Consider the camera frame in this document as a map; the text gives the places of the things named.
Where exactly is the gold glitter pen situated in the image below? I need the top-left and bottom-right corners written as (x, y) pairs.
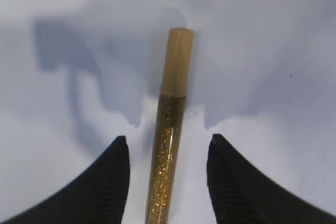
top-left (144, 28), bottom-right (194, 223)

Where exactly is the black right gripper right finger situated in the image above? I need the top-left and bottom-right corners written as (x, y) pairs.
top-left (206, 134), bottom-right (335, 223)

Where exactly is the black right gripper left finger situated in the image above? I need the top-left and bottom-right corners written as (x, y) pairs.
top-left (5, 136), bottom-right (130, 223)

